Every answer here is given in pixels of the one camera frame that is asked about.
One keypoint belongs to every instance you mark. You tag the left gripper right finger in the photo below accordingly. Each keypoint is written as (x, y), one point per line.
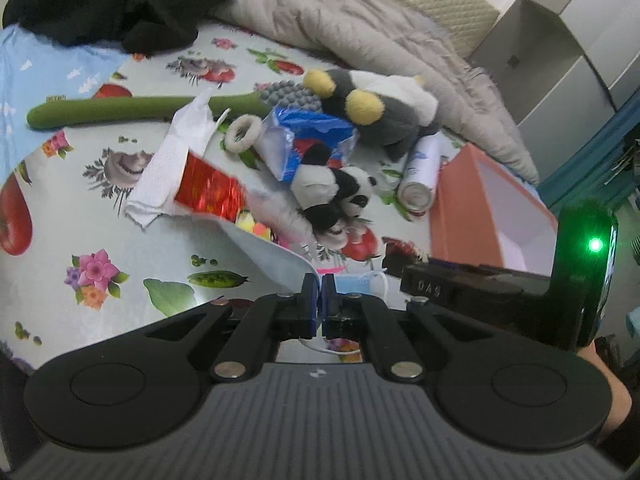
(341, 315)

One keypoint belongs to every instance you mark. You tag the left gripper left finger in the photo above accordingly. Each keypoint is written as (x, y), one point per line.
(298, 313)

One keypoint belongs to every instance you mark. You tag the blue face mask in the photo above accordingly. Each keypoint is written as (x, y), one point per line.
(372, 283)

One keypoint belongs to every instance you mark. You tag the small panda plush toy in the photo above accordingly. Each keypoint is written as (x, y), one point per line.
(330, 197)

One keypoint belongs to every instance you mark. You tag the red foil wrapper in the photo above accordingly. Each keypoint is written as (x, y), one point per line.
(204, 189)

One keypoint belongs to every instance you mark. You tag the blue red plastic snack bag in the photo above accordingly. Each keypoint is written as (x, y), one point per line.
(287, 134)

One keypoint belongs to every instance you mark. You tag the white tissue paper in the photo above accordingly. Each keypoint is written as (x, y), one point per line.
(190, 131)

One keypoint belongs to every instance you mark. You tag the white fluffy hair scrunchie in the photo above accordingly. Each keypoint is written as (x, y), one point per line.
(242, 134)

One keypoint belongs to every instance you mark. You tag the right hand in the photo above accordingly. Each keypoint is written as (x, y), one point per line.
(621, 399)

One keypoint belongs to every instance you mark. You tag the pink cardboard box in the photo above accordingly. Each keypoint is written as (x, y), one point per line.
(483, 215)

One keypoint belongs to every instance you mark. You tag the white spray can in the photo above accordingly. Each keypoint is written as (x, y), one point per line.
(418, 186)

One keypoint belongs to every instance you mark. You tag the blue curtain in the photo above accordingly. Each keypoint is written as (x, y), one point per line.
(602, 169)

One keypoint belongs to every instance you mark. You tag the grey penguin plush toy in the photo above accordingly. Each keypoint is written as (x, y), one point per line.
(389, 112)

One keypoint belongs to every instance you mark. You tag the green massage brush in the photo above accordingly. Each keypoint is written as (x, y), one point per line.
(66, 113)

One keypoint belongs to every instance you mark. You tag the white cabinet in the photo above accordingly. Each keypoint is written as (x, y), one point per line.
(564, 69)

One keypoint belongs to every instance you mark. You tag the grey quilt blanket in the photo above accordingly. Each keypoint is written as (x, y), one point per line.
(383, 37)

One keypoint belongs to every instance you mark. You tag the light blue bed sheet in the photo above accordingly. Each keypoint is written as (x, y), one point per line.
(32, 69)

